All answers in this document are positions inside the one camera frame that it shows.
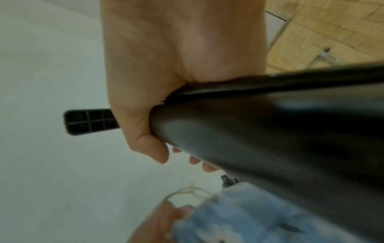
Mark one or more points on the person's right hand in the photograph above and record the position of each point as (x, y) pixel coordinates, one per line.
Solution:
(168, 47)

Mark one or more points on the person's left hand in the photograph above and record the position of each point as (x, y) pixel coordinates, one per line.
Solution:
(159, 223)

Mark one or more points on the blue floral drawstring bag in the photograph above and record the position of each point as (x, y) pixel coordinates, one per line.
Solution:
(240, 218)

